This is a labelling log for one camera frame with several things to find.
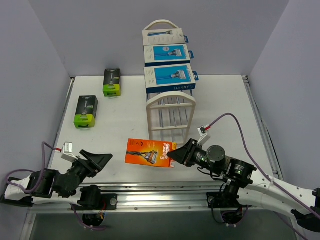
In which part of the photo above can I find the orange Gillette Fusion box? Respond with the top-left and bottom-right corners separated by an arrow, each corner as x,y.
125,138 -> 177,168

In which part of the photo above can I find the green black razor box front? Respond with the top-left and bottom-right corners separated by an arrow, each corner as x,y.
73,95 -> 99,129

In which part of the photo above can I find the green black razor box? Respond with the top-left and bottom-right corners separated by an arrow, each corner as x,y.
102,68 -> 122,97
73,95 -> 99,129

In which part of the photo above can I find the blue Harry's razor box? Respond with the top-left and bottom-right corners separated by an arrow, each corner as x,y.
143,44 -> 194,67
144,63 -> 199,94

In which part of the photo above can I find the orange razor box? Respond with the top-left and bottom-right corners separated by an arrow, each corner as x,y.
174,91 -> 191,97

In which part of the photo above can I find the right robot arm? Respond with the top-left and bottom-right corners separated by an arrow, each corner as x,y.
167,139 -> 320,233

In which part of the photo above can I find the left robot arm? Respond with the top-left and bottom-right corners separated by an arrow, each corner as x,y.
0,150 -> 118,211

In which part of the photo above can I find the white and chrome shelf rack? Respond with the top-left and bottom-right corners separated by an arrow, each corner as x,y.
143,19 -> 196,145

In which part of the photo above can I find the white Harry's razor box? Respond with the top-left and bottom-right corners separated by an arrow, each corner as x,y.
142,28 -> 189,46

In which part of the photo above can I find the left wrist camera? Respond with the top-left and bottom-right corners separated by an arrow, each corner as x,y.
55,142 -> 78,163

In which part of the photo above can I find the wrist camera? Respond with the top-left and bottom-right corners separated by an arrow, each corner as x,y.
55,142 -> 78,163
197,125 -> 211,146

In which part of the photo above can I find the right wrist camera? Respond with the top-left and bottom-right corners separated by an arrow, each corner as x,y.
197,125 -> 211,146

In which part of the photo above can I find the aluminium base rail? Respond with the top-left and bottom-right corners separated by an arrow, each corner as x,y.
28,181 -> 292,216

